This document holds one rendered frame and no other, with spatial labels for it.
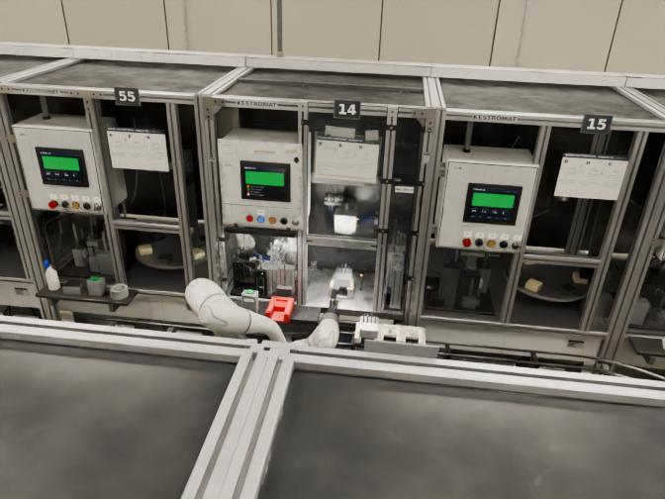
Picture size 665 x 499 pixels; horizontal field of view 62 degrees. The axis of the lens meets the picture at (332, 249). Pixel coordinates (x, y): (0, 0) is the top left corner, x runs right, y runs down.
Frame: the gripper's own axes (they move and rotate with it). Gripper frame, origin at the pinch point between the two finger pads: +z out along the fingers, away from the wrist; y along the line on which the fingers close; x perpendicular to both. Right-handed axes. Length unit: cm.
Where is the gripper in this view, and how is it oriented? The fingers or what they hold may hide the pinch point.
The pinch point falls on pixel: (335, 296)
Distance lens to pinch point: 277.6
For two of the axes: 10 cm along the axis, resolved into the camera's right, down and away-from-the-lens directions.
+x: -9.9, -0.8, 0.9
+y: 0.3, -8.8, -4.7
